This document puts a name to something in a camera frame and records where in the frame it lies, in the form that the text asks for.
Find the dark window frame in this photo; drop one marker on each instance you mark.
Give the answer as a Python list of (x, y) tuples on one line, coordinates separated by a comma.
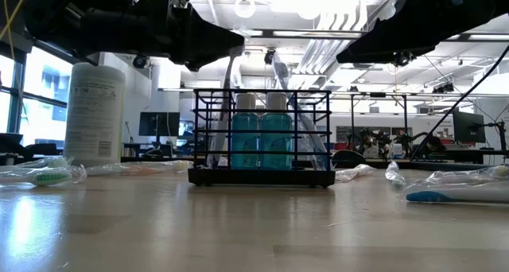
[(18, 93)]

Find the black aluminium table frame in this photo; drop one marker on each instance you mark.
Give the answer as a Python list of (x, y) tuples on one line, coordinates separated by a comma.
[(159, 159)]

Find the round ceiling lamp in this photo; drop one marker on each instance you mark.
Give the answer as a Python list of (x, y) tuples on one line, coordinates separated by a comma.
[(244, 7)]

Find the black workbench frame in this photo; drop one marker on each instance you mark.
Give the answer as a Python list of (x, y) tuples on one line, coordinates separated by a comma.
[(352, 121)]

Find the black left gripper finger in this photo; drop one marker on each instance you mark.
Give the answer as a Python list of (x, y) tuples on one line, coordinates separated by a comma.
[(199, 29), (195, 59)]

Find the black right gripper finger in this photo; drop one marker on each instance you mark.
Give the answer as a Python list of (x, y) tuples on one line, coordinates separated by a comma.
[(397, 58), (389, 33)]

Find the blue toothbrush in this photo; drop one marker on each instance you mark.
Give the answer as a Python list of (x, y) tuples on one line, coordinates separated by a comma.
[(457, 194)]

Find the blue mouthwash bottle white cap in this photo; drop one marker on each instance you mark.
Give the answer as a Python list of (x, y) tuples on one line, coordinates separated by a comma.
[(276, 141), (244, 141)]

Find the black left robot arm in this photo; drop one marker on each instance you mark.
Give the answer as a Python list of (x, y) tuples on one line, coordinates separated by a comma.
[(51, 13)]

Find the black computer monitor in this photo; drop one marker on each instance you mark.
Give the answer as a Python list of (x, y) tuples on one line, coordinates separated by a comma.
[(469, 127), (159, 124)]

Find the white wipes canister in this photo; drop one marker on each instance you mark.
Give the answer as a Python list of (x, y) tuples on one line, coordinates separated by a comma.
[(93, 113)]

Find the black ceiling camera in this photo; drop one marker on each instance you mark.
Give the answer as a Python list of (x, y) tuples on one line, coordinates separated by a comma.
[(140, 61), (269, 56)]

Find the clear wrapper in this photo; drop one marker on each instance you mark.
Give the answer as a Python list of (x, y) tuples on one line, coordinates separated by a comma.
[(356, 172)]

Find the black office chair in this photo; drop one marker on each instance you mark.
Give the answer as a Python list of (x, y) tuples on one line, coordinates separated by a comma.
[(40, 148)]

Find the person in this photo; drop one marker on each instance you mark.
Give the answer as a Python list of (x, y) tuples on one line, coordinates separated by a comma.
[(433, 144), (371, 148)]

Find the purple toothbrush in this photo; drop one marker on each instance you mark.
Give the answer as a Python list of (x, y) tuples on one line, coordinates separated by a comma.
[(304, 121)]

